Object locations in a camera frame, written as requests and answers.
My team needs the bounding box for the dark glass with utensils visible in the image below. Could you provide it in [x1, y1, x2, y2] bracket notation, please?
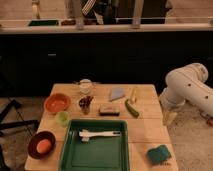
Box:
[79, 96, 93, 114]

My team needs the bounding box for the yellow banana piece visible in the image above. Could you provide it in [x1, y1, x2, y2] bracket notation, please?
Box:
[130, 87, 138, 103]

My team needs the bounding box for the white brush in tray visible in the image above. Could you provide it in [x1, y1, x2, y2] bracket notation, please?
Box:
[78, 130, 121, 142]

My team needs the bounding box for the teal green sponge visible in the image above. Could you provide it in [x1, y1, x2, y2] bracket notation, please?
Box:
[147, 145, 172, 165]

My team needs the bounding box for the black folding stand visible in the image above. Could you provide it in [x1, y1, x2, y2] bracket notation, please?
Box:
[0, 98, 39, 171]

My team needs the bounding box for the dark bowl with orange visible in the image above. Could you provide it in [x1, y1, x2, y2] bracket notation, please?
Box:
[28, 131, 56, 159]

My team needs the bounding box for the orange red bowl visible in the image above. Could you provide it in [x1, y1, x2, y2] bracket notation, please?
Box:
[44, 93, 71, 114]

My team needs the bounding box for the green cucumber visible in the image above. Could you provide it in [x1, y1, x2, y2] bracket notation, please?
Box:
[125, 99, 140, 118]

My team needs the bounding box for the white cup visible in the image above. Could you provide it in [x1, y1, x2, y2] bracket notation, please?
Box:
[79, 79, 92, 94]

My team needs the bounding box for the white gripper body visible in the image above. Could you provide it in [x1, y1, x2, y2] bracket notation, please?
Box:
[160, 99, 184, 114]

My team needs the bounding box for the wooden table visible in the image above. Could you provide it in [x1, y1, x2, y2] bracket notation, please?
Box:
[24, 84, 178, 171]

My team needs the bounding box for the grey blue cloth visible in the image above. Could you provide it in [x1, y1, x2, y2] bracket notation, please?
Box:
[109, 87, 125, 101]

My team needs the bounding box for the person in background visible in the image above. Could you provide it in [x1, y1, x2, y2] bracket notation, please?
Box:
[81, 0, 119, 24]

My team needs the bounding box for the green plastic tray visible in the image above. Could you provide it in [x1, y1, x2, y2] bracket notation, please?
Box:
[58, 119, 130, 171]

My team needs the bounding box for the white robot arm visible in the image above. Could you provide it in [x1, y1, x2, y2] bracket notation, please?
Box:
[159, 63, 213, 126]

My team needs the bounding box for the small green cup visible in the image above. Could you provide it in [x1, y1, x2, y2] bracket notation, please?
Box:
[55, 111, 69, 127]

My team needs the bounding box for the brown sponge block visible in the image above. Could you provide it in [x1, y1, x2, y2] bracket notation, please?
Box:
[99, 105, 120, 116]

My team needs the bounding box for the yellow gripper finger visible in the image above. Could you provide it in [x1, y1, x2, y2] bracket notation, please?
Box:
[163, 112, 177, 126]

